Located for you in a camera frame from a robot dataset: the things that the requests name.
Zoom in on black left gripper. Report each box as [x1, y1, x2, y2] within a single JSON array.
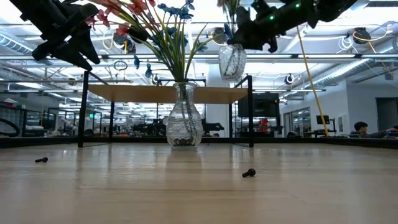
[[27, 2, 101, 72]]

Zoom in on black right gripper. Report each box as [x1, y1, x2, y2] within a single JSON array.
[[228, 0, 312, 53]]

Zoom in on clear glass vase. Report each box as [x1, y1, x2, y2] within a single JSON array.
[[165, 82, 205, 152], [218, 43, 248, 83]]

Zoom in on red artificial flower bunch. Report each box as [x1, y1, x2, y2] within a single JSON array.
[[85, 0, 184, 83]]

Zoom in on blue artificial flower bunch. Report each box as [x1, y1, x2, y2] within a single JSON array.
[[112, 0, 218, 83]]

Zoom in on wooden shelf with black legs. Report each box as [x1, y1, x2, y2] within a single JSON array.
[[77, 70, 254, 149]]

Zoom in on large black monitor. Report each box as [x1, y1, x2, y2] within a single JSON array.
[[238, 92, 280, 118]]

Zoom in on person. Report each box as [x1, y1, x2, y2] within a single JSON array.
[[349, 121, 388, 139]]

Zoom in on yellow hanging cable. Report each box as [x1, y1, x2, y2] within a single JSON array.
[[295, 26, 330, 138]]

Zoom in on black table frame rail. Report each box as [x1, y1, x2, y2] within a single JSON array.
[[0, 136, 398, 149]]

